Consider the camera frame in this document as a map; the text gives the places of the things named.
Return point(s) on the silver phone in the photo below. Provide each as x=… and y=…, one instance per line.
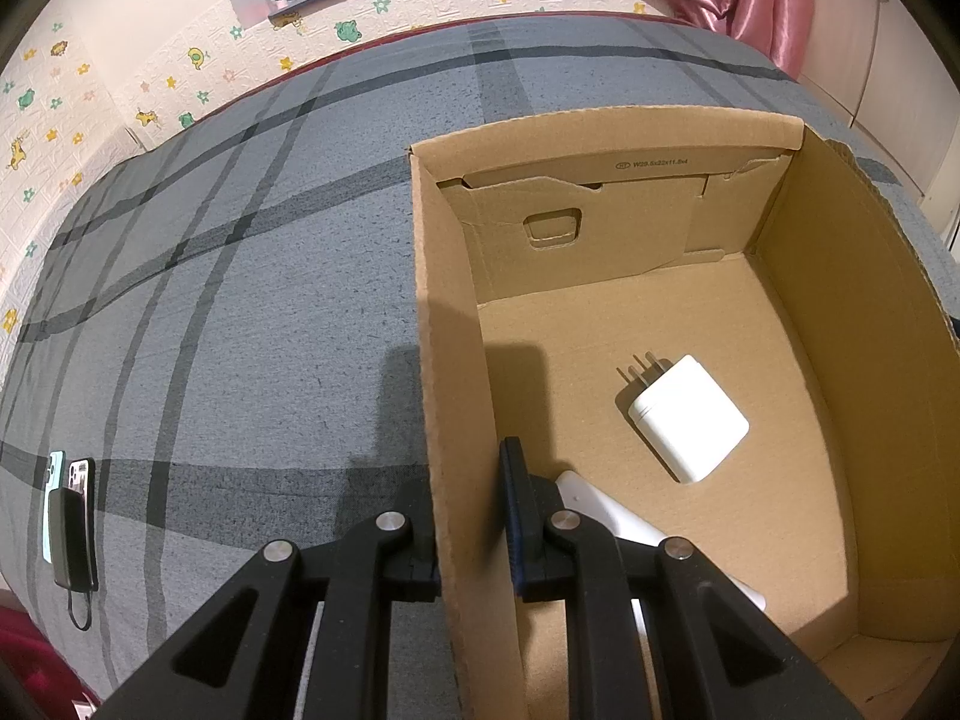
x=80, y=479

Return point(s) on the black power bank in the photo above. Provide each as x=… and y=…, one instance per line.
x=72, y=558

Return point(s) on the white power bank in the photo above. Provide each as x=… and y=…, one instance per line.
x=580, y=496

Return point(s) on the red bed sheet edge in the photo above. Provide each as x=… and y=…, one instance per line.
x=47, y=679

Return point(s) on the brown cardboard box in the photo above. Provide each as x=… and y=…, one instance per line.
x=551, y=250

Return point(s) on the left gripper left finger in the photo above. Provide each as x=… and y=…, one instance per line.
x=294, y=633

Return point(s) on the white square charger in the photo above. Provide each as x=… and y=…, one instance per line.
x=683, y=414

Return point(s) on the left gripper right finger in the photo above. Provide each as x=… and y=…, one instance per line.
x=651, y=631

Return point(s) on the beige wardrobe cabinet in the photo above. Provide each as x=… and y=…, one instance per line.
x=870, y=62

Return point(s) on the grey plaid bed cover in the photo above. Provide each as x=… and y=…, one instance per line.
x=227, y=324

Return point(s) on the light blue phone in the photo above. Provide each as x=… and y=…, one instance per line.
x=52, y=481

